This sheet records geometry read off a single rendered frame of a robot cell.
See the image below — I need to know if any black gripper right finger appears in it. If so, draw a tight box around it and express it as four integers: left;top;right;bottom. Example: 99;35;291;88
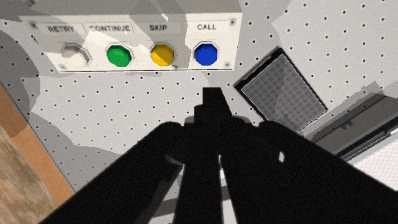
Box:
212;87;398;224

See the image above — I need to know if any white well plate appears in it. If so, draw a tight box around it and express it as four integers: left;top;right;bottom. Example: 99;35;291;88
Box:
344;131;398;191

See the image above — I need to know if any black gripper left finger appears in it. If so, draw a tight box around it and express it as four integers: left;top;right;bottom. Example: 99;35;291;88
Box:
38;87;224;224

